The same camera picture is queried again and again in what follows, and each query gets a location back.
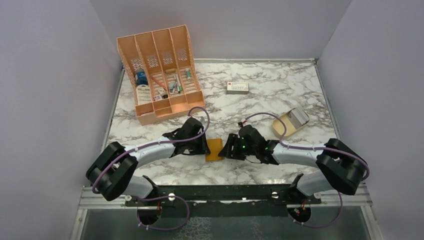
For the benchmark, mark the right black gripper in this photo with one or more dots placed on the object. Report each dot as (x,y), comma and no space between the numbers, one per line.
(227,152)

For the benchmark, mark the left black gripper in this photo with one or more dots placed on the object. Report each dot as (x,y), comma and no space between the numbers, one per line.
(203,149)

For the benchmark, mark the yellow leather card holder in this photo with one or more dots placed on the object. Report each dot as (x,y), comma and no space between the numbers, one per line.
(215,145)

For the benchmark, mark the stack of grey cards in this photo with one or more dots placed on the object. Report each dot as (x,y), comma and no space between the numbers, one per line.
(298,117)

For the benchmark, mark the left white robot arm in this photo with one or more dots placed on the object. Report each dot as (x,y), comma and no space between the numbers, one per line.
(112,173)

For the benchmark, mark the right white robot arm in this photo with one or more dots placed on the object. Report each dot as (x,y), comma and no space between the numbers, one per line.
(338,167)

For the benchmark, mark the white small card box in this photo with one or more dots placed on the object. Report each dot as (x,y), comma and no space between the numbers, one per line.
(237,88)

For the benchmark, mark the beige oval tray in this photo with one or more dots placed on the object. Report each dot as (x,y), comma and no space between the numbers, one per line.
(288,130)

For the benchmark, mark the black mounting base bar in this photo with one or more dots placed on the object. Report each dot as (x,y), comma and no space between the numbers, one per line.
(179,201)

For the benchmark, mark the metal binder clip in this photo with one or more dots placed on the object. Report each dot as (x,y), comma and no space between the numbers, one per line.
(172,87)

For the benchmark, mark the green white marker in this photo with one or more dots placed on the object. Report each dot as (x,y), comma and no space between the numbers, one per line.
(188,74)

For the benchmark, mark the red pencil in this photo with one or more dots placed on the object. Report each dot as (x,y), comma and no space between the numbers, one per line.
(159,83)

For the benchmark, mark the white label sheet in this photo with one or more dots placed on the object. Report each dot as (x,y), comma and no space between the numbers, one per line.
(143,94)

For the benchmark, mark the small brown eraser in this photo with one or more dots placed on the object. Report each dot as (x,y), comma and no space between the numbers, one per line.
(170,71)

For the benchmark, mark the peach plastic desk organizer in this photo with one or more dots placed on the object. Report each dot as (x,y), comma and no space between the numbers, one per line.
(154,52)

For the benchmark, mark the blue tape roll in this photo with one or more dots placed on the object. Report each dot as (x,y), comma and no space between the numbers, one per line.
(141,78)

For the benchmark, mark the aluminium frame rail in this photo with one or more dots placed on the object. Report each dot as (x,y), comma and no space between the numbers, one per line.
(89,200)

